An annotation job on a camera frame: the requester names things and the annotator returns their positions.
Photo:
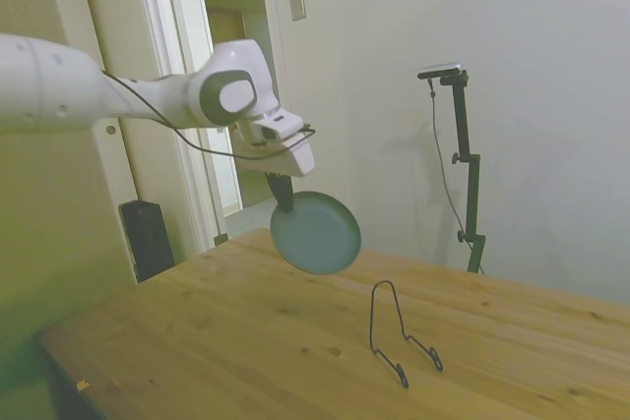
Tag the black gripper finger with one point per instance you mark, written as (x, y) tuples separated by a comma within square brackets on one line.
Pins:
[(270, 181), (286, 196)]

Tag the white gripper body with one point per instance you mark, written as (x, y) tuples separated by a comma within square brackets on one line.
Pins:
[(294, 157)]

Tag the light blue round plate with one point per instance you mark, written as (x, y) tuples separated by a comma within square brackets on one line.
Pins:
[(317, 235)]

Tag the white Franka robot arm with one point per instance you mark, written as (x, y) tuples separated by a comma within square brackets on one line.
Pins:
[(59, 90)]

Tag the black upright floor box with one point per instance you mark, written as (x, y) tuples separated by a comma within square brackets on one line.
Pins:
[(147, 240)]

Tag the white open door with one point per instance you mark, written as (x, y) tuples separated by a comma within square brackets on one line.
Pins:
[(115, 154)]

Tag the small yellow tape scrap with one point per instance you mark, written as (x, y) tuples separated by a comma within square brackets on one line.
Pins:
[(81, 384)]

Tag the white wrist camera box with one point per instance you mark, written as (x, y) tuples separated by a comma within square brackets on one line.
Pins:
[(278, 126)]

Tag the white wall switch plate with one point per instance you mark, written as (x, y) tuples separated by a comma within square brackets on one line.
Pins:
[(296, 3)]

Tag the white door frame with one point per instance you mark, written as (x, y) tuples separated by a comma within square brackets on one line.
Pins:
[(167, 46)]

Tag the grey camera on stand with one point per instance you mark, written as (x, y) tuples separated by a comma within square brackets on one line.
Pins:
[(441, 70)]

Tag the black camera stand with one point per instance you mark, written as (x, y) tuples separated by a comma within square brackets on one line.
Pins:
[(470, 174)]

